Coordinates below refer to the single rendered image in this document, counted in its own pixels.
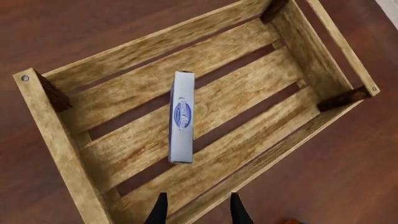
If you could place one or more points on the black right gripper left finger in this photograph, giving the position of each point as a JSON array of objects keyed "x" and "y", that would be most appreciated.
[{"x": 159, "y": 212}]

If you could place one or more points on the wooden slat tray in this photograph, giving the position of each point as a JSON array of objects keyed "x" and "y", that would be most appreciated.
[{"x": 217, "y": 112}]

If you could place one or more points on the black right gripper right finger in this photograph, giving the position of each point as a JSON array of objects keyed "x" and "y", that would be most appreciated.
[{"x": 240, "y": 213}]

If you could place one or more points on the red-brown round object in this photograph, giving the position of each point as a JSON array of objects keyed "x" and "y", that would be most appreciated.
[{"x": 293, "y": 221}]

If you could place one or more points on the grey cream cheese box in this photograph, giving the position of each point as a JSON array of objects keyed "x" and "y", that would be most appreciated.
[{"x": 183, "y": 116}]

